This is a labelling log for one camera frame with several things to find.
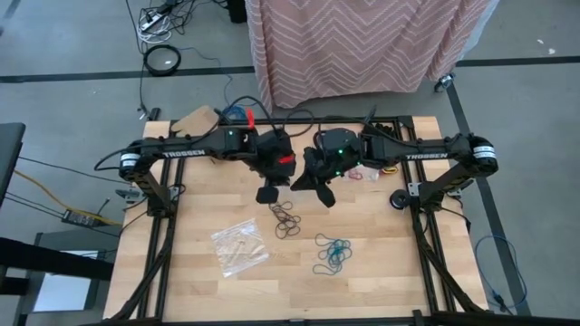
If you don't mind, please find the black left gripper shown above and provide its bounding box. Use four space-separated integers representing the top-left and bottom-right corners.
246 129 297 206

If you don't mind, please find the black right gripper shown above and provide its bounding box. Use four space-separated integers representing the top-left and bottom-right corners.
290 147 345 209

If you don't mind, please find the pile of thin brown rubber bands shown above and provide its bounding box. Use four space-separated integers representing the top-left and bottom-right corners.
267 200 303 240

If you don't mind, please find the clear zipper bag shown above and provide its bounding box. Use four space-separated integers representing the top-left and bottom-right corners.
340 162 382 184

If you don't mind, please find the stack of clear zipper bags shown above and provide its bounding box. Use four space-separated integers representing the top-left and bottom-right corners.
209 217 271 279

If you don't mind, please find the pile of teal rubber bands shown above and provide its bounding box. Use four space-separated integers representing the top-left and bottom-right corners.
312 233 354 277

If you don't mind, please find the small black roll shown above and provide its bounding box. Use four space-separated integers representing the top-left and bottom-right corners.
390 188 413 211

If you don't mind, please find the black work glove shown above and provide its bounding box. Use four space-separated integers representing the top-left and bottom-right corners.
367 119 401 137

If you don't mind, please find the pink chevron cloth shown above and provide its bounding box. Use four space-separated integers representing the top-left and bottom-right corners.
245 0 499 116

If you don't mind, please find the caster wheel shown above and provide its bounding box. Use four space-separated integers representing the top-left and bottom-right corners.
433 72 456 94

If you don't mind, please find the black box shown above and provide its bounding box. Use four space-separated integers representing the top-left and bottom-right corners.
226 0 248 24

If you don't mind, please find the white power strip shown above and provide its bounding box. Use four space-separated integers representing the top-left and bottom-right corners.
140 12 165 32

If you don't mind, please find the black furniture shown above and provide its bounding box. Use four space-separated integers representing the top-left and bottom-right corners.
0 230 115 326

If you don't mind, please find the black side table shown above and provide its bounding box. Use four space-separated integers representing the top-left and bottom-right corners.
0 121 27 210

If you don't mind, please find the coiled blue cable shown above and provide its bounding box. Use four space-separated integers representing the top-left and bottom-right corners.
221 103 250 121

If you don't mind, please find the blue floor cable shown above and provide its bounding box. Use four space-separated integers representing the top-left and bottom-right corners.
473 234 530 315

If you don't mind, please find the white cable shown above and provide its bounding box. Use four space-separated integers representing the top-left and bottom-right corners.
137 11 175 45

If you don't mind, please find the yellow cable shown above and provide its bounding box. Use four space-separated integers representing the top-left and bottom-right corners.
12 168 124 226

